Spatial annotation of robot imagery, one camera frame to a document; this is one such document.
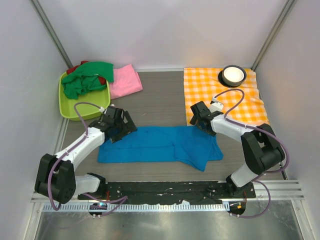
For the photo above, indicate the folded pink t shirt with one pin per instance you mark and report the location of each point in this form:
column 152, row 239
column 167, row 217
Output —
column 126, row 82

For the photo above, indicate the orange checkered cloth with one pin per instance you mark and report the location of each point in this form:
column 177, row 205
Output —
column 202, row 84

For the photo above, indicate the white slotted cable duct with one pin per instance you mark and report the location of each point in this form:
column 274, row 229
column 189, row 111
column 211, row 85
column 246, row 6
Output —
column 183, row 207

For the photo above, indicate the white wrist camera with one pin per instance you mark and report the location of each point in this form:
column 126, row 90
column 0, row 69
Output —
column 104, row 109
column 215, row 105

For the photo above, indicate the green t shirt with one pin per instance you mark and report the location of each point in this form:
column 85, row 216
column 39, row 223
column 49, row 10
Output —
column 85, row 79

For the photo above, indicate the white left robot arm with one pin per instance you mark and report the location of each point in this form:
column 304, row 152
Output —
column 56, row 177

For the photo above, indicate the red t shirt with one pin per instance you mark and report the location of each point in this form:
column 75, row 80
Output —
column 71, row 70

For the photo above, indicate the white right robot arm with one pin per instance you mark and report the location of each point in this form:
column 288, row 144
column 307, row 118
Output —
column 261, row 149

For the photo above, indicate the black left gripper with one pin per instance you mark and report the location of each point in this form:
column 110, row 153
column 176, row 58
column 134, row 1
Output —
column 128, row 127

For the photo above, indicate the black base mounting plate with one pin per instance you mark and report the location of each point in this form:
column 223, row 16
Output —
column 175, row 192

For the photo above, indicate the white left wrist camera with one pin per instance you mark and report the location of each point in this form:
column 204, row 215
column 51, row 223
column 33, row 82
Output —
column 104, row 109

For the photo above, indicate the black white bowl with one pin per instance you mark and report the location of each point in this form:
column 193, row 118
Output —
column 232, row 76

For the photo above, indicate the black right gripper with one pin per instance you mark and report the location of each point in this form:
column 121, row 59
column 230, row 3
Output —
column 194, row 121

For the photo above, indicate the aluminium frame rail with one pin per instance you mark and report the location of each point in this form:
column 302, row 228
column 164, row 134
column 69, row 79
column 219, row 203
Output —
column 279, row 190

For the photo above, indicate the lime green plastic basin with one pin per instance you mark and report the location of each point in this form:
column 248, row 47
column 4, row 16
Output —
column 87, row 111

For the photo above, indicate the blue t shirt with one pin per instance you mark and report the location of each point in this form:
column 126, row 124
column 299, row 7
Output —
column 185, row 144

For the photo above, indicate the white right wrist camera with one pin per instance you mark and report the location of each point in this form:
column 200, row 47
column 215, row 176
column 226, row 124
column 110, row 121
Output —
column 215, row 105

